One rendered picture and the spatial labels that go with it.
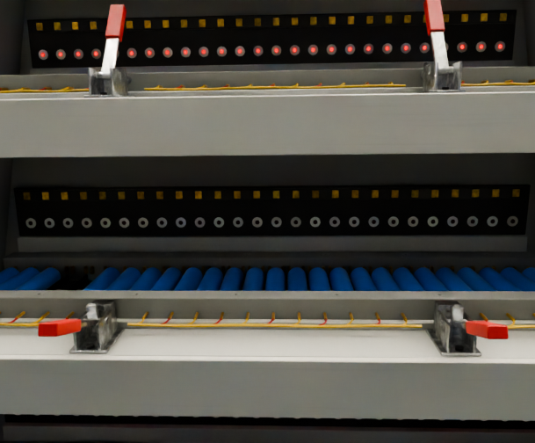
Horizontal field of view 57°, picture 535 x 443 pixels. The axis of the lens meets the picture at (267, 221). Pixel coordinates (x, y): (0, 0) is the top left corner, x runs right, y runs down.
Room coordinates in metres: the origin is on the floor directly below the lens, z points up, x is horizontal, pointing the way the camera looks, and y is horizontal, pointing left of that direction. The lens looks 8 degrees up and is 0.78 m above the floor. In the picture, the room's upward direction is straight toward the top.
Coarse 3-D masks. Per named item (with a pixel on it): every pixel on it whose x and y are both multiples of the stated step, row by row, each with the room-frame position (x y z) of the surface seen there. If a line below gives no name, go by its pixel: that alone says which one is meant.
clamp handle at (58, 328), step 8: (96, 304) 0.37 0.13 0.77; (88, 312) 0.37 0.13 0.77; (96, 312) 0.37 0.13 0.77; (64, 320) 0.33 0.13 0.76; (72, 320) 0.33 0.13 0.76; (80, 320) 0.34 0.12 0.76; (88, 320) 0.36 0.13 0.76; (96, 320) 0.37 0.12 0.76; (40, 328) 0.30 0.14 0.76; (48, 328) 0.30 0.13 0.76; (56, 328) 0.30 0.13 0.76; (64, 328) 0.31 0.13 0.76; (72, 328) 0.32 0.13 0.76; (80, 328) 0.34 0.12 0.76; (40, 336) 0.30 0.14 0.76; (48, 336) 0.30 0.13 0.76; (56, 336) 0.30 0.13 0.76
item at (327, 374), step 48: (48, 240) 0.53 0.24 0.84; (96, 240) 0.53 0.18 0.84; (144, 240) 0.52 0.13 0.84; (192, 240) 0.52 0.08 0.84; (240, 240) 0.52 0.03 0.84; (288, 240) 0.52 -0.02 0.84; (336, 240) 0.52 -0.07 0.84; (384, 240) 0.51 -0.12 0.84; (432, 240) 0.51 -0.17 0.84; (480, 240) 0.51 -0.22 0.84; (0, 336) 0.40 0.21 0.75; (144, 336) 0.39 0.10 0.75; (192, 336) 0.39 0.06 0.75; (240, 336) 0.39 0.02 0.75; (288, 336) 0.39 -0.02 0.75; (336, 336) 0.39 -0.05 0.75; (384, 336) 0.39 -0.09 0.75; (528, 336) 0.38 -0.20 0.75; (0, 384) 0.37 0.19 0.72; (48, 384) 0.37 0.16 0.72; (96, 384) 0.37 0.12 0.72; (144, 384) 0.36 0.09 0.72; (192, 384) 0.36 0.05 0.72; (240, 384) 0.36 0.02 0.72; (288, 384) 0.36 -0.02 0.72; (336, 384) 0.36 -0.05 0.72; (384, 384) 0.36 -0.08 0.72; (432, 384) 0.35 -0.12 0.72; (480, 384) 0.35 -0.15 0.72; (528, 384) 0.35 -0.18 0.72
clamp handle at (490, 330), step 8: (456, 312) 0.36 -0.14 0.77; (456, 320) 0.36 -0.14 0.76; (464, 328) 0.33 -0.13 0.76; (472, 328) 0.32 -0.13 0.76; (480, 328) 0.30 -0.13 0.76; (488, 328) 0.29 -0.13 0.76; (496, 328) 0.29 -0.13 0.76; (504, 328) 0.29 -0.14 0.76; (480, 336) 0.30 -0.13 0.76; (488, 336) 0.29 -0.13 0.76; (496, 336) 0.29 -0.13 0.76; (504, 336) 0.29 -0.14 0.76
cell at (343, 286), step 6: (336, 270) 0.47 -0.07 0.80; (342, 270) 0.47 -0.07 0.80; (330, 276) 0.48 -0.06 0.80; (336, 276) 0.46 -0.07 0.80; (342, 276) 0.46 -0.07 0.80; (348, 276) 0.47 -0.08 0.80; (330, 282) 0.47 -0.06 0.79; (336, 282) 0.45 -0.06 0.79; (342, 282) 0.44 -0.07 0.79; (348, 282) 0.44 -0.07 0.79; (336, 288) 0.44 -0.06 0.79; (342, 288) 0.43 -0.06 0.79; (348, 288) 0.43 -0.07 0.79
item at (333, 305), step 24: (0, 312) 0.41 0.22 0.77; (24, 312) 0.41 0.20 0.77; (48, 312) 0.41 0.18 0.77; (72, 312) 0.41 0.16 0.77; (120, 312) 0.41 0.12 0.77; (144, 312) 0.41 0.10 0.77; (168, 312) 0.40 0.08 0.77; (192, 312) 0.40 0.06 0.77; (216, 312) 0.40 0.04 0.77; (240, 312) 0.40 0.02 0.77; (264, 312) 0.40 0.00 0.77; (288, 312) 0.40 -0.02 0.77; (312, 312) 0.40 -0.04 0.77; (336, 312) 0.40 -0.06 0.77; (360, 312) 0.40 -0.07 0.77; (384, 312) 0.40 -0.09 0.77; (408, 312) 0.40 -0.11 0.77; (432, 312) 0.40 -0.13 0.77; (480, 312) 0.39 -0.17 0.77; (504, 312) 0.39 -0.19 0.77; (528, 312) 0.39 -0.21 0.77
